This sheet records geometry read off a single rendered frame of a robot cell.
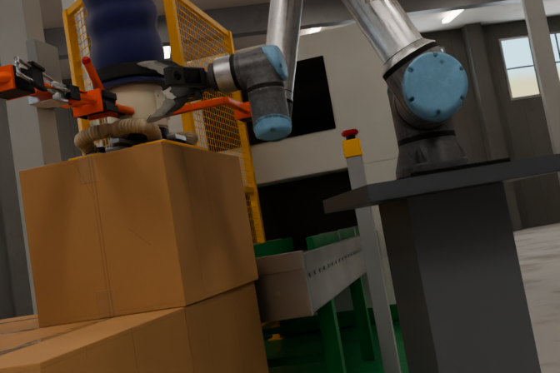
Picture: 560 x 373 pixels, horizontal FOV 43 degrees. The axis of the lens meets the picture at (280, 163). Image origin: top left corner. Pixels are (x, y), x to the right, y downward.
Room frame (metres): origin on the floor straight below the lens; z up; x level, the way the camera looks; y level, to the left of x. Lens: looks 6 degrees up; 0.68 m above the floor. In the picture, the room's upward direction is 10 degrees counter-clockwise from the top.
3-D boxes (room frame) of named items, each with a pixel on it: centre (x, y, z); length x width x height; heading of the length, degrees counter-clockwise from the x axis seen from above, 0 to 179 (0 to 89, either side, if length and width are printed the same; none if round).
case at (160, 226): (2.01, 0.39, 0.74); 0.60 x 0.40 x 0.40; 166
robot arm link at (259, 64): (1.67, 0.01, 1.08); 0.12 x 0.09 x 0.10; 77
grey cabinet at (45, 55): (3.31, 1.04, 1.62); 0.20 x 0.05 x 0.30; 167
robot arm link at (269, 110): (1.68, 0.00, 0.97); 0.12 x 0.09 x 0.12; 178
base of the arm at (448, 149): (1.83, -0.39, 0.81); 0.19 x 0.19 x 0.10
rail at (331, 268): (3.45, -0.26, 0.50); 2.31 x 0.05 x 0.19; 167
